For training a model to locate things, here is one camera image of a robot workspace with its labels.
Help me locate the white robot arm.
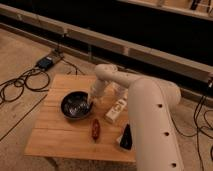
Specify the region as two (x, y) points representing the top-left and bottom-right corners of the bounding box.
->
(89, 64), (184, 171)

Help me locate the clear plastic cup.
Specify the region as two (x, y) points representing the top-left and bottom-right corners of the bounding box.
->
(113, 84), (127, 100)

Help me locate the wooden table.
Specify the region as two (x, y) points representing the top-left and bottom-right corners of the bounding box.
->
(25, 75), (135, 162)

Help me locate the black power adapter box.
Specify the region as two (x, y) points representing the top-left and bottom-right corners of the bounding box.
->
(35, 49), (65, 71)

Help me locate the black cables right floor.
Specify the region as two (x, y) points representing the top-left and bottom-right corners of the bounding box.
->
(171, 94), (213, 164)

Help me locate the dark ceramic bowl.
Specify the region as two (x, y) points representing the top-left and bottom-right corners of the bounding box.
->
(60, 91), (93, 120)

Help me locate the white napkin pad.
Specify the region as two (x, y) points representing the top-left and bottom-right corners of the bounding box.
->
(116, 135), (122, 145)

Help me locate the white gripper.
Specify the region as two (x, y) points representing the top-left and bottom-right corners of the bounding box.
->
(88, 79), (108, 103)

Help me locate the black coiled floor cable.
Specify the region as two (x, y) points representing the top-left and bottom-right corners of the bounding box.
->
(0, 67), (52, 106)

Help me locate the black phone-like device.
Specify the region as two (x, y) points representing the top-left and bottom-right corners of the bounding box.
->
(120, 124), (132, 150)

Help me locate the white rectangular box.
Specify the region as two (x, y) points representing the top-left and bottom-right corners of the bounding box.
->
(105, 98), (127, 123)

